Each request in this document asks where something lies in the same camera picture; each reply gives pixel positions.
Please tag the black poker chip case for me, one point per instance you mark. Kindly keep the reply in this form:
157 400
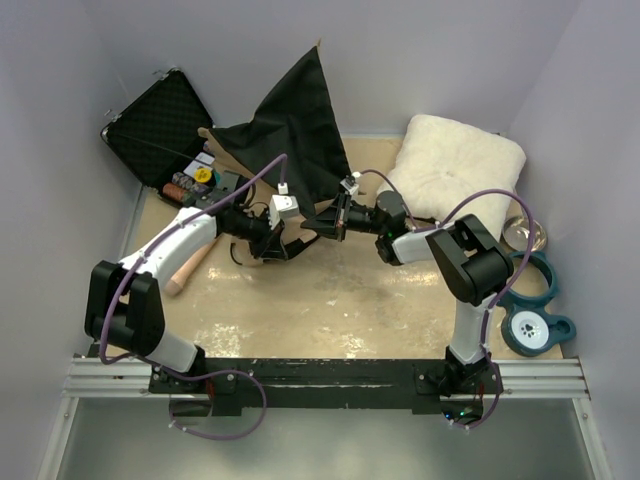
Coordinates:
168 113

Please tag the aluminium frame rail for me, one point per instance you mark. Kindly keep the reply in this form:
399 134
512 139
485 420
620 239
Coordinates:
326 419

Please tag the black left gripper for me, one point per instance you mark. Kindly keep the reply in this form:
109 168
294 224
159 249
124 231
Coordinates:
268 246

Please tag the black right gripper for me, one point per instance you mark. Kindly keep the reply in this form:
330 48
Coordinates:
334 218

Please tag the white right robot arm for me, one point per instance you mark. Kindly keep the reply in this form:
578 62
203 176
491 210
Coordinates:
474 267

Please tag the white fluffy pillow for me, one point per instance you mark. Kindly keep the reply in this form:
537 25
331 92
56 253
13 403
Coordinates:
441 162

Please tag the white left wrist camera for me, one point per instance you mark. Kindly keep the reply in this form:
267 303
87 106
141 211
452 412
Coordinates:
282 206

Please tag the black tent pole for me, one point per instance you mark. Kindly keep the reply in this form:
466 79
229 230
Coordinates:
155 146

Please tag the clear glass bowl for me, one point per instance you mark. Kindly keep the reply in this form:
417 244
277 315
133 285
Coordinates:
516 234

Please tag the beige fabric pet tent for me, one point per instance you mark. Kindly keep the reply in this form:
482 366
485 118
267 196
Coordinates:
295 118

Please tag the beige wooden handle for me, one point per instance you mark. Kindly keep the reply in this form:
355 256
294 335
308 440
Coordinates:
177 282

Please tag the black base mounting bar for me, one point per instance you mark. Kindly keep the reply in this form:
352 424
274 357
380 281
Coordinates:
371 384

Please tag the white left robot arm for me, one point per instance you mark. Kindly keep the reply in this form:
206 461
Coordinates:
124 307

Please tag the yellow round sticker card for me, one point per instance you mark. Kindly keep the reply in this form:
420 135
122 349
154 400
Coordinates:
203 175

